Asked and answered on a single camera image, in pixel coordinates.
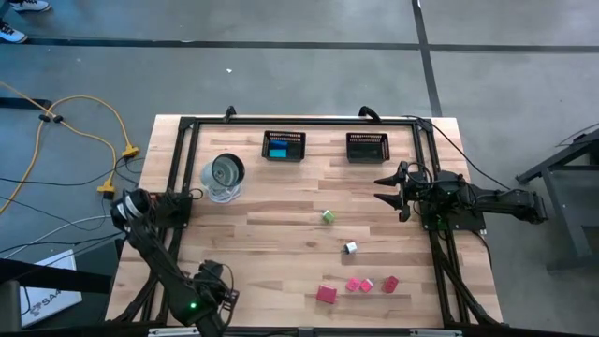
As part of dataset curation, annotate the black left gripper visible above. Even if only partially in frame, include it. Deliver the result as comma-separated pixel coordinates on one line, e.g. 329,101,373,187
195,259,241,314

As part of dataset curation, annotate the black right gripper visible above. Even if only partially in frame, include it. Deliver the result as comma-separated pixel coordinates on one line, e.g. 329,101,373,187
373,161,439,224

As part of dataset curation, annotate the large red charger block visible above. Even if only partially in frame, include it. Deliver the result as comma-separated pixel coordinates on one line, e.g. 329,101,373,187
315,285,339,305

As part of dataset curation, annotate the black mesh basket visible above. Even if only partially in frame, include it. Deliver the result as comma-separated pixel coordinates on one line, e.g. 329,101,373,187
345,132,391,165
261,129,308,163

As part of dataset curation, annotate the grey metal cart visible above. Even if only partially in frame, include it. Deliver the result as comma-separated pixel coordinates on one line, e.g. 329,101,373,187
514,122,599,272

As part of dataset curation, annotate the white printed box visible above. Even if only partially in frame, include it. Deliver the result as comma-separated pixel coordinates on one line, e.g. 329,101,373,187
18,249,84,329

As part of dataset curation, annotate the black beam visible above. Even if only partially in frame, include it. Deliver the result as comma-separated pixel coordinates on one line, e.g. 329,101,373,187
0,256,113,296

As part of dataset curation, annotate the person's shoe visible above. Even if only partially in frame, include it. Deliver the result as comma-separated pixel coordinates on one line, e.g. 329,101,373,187
7,0,51,14
0,19,28,45

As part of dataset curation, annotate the thin dark wrist cable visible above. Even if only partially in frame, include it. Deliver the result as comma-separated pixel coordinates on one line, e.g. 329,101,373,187
218,262,236,329

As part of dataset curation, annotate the silver metal bracket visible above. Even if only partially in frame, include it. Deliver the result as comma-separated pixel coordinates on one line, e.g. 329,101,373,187
148,327,202,337
409,329,463,337

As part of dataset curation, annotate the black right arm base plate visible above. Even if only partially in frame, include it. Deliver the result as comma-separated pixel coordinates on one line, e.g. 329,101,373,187
419,210,488,233

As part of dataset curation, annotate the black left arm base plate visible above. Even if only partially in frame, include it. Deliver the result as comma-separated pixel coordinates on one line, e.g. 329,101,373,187
124,190,194,230

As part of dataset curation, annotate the coiled white cable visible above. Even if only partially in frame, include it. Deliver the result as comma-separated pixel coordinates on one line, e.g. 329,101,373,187
205,183,244,205

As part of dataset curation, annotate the black aluminium table frame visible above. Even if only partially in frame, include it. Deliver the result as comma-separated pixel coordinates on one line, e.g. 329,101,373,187
106,105,504,329

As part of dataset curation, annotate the yellow extension cable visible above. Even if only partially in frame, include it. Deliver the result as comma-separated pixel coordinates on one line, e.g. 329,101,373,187
0,80,140,217

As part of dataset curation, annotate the white floor cable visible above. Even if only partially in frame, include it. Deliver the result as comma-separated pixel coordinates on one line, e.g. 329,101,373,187
0,213,127,261

